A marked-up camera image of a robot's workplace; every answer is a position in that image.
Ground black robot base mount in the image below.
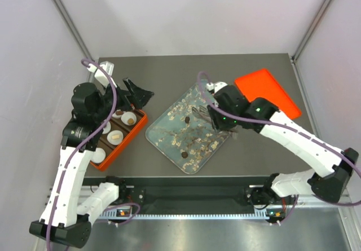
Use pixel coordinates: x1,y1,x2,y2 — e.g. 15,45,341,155
83,176,267,214

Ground blossom pattern serving tray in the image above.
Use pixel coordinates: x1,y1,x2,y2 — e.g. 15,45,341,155
146,84,231,174

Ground grey slotted cable duct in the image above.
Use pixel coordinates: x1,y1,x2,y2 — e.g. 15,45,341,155
103,208,285,220

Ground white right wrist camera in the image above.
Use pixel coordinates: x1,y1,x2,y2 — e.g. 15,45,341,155
206,82,228,94

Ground silver metal tongs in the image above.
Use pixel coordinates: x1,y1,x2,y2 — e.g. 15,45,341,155
191,105,238,140

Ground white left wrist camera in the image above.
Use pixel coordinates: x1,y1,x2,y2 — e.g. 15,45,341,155
86,61,116,87

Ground orange chocolate box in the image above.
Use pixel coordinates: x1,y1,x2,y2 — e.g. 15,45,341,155
90,110,148,171

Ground white paper cup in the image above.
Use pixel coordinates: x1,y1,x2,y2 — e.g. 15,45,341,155
102,121,112,134
91,147,106,164
107,130,124,146
112,110,124,119
121,112,137,126

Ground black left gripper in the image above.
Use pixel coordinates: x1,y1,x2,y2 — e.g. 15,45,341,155
93,77,154,122

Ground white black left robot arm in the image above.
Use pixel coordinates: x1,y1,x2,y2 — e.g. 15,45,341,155
29,78,154,248

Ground orange box lid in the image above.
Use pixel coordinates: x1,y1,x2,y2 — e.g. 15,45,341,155
234,68,302,120

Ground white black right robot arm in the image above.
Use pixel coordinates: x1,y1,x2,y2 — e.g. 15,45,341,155
205,82,359,205

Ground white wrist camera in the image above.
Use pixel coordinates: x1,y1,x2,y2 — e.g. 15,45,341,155
86,61,116,87
206,82,228,94

